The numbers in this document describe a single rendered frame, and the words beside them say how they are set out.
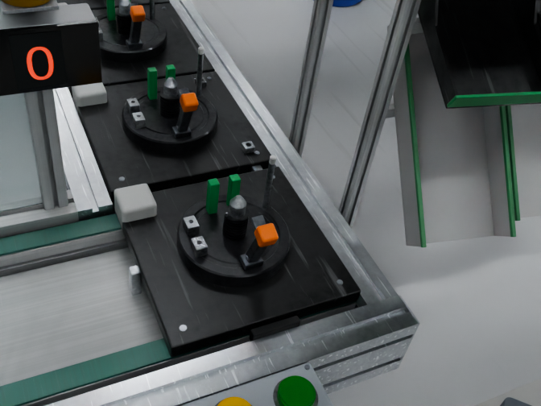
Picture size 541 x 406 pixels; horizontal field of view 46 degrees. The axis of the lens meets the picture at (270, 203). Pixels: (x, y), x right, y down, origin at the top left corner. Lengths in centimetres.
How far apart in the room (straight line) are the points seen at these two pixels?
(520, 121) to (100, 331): 62
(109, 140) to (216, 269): 29
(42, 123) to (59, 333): 24
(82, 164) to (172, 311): 29
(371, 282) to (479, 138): 24
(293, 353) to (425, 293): 30
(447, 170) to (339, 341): 27
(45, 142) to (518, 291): 70
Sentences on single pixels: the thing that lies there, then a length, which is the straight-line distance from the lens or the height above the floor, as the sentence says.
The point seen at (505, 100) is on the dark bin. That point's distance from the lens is 75.
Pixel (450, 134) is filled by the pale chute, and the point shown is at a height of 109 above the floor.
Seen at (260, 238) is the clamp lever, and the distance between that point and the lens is 68.
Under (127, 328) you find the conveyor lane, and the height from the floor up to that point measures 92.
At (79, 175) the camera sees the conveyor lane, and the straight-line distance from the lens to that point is 91.
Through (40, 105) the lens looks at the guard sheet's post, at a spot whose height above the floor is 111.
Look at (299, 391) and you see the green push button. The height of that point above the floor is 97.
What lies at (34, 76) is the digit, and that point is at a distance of 69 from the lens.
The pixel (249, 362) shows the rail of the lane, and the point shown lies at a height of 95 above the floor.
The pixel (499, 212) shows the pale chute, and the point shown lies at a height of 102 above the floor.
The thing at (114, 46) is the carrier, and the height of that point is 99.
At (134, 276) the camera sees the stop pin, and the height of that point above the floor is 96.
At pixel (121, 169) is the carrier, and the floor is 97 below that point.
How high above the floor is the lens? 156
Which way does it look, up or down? 43 degrees down
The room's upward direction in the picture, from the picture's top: 10 degrees clockwise
